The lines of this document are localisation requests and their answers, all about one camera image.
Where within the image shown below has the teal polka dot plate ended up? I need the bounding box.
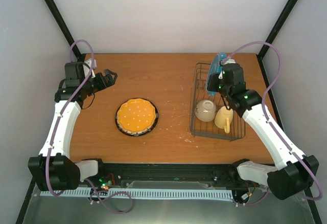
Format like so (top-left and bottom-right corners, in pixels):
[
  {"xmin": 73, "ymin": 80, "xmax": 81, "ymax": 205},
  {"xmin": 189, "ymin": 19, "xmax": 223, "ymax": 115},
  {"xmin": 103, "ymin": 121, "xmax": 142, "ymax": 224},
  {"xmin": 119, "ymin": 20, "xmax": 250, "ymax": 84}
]
[{"xmin": 205, "ymin": 52, "xmax": 227, "ymax": 96}]

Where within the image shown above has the cream ceramic bowl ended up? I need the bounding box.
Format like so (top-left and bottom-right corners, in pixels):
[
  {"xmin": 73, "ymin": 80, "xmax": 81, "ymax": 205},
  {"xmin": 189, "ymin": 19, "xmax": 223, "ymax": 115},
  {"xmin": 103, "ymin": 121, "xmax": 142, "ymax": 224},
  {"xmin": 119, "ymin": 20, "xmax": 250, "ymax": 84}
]
[{"xmin": 194, "ymin": 100, "xmax": 217, "ymax": 122}]

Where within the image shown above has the yellow ceramic mug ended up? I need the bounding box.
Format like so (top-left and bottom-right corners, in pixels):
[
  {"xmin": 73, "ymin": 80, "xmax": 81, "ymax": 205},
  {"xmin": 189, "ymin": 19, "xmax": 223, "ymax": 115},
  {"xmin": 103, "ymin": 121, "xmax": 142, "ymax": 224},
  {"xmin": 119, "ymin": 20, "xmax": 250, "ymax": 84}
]
[{"xmin": 214, "ymin": 106, "xmax": 233, "ymax": 133}]

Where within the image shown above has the orange polka dot plate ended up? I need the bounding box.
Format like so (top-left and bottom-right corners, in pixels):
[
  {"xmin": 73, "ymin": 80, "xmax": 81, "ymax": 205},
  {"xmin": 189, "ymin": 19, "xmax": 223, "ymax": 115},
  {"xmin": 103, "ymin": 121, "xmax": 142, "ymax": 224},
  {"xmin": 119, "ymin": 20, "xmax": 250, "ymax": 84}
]
[{"xmin": 116, "ymin": 98, "xmax": 156, "ymax": 134}]

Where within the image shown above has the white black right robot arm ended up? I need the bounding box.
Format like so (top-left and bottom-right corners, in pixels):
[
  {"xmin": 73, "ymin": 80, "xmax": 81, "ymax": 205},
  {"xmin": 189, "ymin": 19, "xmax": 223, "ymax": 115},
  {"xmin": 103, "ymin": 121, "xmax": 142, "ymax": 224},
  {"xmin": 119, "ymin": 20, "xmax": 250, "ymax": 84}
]
[{"xmin": 206, "ymin": 63, "xmax": 319, "ymax": 200}]

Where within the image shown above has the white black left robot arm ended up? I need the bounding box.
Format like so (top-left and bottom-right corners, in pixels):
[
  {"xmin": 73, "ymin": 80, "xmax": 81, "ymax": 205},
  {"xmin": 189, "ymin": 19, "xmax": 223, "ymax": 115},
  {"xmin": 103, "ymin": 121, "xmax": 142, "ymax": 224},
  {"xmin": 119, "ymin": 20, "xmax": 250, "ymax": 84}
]
[{"xmin": 28, "ymin": 60, "xmax": 118, "ymax": 194}]

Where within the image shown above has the black striped plate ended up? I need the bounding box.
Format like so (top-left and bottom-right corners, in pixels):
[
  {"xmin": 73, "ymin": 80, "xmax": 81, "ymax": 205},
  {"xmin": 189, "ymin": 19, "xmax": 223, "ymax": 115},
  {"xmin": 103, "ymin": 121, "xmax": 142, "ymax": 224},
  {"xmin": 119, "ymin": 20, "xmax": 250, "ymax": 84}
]
[{"xmin": 115, "ymin": 105, "xmax": 158, "ymax": 137}]

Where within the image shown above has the metal floor plate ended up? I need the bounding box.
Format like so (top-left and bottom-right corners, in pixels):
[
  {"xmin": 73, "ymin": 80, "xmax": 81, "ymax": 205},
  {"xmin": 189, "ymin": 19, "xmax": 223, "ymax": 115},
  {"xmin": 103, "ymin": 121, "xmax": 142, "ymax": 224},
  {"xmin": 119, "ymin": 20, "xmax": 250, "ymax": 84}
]
[{"xmin": 16, "ymin": 184, "xmax": 322, "ymax": 223}]

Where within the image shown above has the dark wire dish rack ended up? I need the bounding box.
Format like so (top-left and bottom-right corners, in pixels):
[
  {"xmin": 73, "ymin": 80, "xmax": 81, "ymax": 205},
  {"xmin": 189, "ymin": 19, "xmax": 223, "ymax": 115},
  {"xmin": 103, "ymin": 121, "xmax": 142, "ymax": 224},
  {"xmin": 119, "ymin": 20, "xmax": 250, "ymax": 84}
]
[{"xmin": 190, "ymin": 62, "xmax": 246, "ymax": 141}]

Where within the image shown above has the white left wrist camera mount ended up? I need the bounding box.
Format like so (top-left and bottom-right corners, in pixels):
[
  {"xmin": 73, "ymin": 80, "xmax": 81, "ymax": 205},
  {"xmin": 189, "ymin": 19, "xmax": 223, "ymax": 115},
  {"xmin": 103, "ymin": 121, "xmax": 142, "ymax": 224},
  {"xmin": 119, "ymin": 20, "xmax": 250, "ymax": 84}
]
[{"xmin": 83, "ymin": 58, "xmax": 97, "ymax": 78}]

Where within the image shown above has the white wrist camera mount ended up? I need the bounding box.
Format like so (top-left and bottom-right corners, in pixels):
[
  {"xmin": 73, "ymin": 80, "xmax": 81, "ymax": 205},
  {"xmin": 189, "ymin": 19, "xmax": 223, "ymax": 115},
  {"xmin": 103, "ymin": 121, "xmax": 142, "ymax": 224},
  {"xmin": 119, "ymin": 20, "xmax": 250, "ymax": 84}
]
[
  {"xmin": 220, "ymin": 58, "xmax": 236, "ymax": 65},
  {"xmin": 83, "ymin": 58, "xmax": 97, "ymax": 78}
]

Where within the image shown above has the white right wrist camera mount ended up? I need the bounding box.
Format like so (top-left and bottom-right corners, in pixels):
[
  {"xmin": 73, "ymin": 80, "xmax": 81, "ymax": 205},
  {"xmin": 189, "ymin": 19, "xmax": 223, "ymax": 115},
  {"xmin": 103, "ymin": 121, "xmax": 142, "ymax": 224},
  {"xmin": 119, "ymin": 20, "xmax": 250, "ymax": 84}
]
[{"xmin": 220, "ymin": 58, "xmax": 236, "ymax": 65}]

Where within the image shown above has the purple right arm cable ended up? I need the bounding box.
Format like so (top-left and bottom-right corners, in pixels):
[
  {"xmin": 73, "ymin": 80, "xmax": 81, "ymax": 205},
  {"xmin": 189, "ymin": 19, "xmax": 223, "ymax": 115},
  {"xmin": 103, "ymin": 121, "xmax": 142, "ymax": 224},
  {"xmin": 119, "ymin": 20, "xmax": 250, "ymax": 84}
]
[{"xmin": 224, "ymin": 41, "xmax": 324, "ymax": 207}]

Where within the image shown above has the black aluminium frame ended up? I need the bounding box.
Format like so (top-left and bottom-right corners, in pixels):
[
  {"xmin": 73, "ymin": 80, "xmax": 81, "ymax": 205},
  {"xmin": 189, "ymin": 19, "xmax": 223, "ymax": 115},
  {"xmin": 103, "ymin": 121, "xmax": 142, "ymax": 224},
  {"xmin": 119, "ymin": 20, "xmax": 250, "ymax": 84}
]
[{"xmin": 15, "ymin": 0, "xmax": 322, "ymax": 224}]

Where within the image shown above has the white slotted cable duct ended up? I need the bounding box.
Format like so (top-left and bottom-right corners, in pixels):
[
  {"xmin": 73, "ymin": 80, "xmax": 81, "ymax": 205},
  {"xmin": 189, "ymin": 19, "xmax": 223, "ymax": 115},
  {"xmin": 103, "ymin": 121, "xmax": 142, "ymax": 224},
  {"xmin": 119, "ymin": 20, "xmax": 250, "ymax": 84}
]
[{"xmin": 39, "ymin": 186, "xmax": 235, "ymax": 201}]

